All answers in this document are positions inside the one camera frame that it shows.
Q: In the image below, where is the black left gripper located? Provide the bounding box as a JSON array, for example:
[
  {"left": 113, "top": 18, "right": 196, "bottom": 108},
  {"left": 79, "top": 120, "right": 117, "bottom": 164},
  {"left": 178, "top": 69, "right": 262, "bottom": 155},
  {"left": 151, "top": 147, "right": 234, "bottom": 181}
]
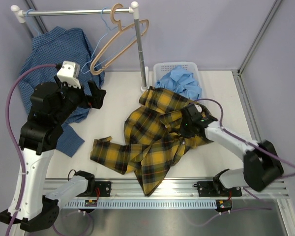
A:
[{"left": 54, "top": 74, "right": 106, "bottom": 124}]

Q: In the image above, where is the white clothes rack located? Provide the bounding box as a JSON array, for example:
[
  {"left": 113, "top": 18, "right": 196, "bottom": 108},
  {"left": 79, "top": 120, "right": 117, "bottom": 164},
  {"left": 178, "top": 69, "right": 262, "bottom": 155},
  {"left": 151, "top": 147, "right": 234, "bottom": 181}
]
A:
[{"left": 10, "top": 1, "right": 149, "bottom": 92}]

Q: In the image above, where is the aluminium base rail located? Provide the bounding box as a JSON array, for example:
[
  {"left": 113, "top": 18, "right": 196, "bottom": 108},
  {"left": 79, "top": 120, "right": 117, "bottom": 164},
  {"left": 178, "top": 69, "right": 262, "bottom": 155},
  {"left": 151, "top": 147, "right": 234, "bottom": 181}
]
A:
[{"left": 43, "top": 178, "right": 289, "bottom": 199}]

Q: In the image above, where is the aluminium frame post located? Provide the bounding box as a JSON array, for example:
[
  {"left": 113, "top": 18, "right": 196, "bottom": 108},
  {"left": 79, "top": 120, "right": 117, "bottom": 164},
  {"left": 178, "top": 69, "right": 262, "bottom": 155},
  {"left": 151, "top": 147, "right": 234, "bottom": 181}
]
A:
[{"left": 232, "top": 0, "right": 284, "bottom": 140}]

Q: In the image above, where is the light blue shirt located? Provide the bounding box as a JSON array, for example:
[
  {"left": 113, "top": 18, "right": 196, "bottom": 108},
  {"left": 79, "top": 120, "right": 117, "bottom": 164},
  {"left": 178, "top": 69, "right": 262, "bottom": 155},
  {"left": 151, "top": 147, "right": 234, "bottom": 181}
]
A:
[{"left": 155, "top": 65, "right": 202, "bottom": 101}]

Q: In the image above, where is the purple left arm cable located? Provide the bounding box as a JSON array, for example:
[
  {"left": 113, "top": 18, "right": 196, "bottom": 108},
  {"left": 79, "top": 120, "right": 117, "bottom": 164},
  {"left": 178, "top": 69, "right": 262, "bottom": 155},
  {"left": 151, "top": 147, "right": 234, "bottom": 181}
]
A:
[{"left": 5, "top": 63, "right": 95, "bottom": 236}]

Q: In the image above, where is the white plastic basket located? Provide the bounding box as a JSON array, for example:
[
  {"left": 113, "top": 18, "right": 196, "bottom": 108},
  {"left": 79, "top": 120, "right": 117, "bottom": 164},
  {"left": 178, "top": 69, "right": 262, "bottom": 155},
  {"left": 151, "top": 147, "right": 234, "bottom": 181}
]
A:
[{"left": 153, "top": 61, "right": 206, "bottom": 98}]

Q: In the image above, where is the blue checkered shirt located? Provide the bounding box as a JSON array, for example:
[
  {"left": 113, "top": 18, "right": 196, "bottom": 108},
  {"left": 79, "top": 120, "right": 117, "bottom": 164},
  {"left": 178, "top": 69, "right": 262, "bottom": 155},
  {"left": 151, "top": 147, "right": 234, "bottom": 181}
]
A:
[{"left": 19, "top": 27, "right": 105, "bottom": 157}]

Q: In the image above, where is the wooden hanger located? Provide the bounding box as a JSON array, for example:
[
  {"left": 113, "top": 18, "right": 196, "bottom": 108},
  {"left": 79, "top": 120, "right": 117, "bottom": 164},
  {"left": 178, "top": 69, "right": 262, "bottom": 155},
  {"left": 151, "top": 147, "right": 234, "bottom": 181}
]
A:
[{"left": 89, "top": 1, "right": 149, "bottom": 75}]

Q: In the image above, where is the blue wire hanger left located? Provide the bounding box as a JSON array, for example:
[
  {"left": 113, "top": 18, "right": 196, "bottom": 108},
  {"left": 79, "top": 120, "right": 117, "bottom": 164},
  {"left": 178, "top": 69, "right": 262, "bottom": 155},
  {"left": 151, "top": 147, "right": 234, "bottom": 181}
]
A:
[{"left": 25, "top": 9, "right": 43, "bottom": 36}]

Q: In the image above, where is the light blue wire hanger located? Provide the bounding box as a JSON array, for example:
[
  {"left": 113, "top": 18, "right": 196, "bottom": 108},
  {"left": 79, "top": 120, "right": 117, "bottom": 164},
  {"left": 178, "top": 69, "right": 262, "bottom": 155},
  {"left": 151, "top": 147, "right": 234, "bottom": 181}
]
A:
[{"left": 81, "top": 3, "right": 141, "bottom": 75}]

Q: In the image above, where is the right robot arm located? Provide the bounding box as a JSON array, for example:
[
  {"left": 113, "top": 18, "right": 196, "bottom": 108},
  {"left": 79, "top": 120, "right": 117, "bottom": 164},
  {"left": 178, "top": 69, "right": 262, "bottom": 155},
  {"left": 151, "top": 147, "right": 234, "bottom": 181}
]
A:
[{"left": 179, "top": 104, "right": 284, "bottom": 195}]

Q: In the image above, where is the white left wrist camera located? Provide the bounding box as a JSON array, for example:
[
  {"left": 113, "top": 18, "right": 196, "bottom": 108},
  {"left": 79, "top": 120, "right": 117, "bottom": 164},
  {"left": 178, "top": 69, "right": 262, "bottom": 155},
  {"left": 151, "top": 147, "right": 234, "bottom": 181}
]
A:
[{"left": 57, "top": 61, "right": 81, "bottom": 89}]

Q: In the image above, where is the white slotted cable duct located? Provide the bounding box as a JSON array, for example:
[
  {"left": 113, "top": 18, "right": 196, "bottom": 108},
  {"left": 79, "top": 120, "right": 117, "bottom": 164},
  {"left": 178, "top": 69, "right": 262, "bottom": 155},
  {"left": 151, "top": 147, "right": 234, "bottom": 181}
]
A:
[{"left": 64, "top": 199, "right": 218, "bottom": 209}]

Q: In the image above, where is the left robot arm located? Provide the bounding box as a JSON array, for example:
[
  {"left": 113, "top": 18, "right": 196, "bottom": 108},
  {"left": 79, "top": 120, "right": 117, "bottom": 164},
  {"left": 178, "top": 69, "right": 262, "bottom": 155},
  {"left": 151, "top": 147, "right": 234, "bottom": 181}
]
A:
[{"left": 0, "top": 81, "right": 106, "bottom": 233}]

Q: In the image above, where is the yellow plaid shirt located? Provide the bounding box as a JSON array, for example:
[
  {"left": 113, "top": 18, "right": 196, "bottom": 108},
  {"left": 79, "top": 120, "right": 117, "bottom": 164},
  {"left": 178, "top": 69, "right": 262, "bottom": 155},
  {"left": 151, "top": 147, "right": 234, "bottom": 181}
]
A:
[{"left": 90, "top": 87, "right": 208, "bottom": 196}]

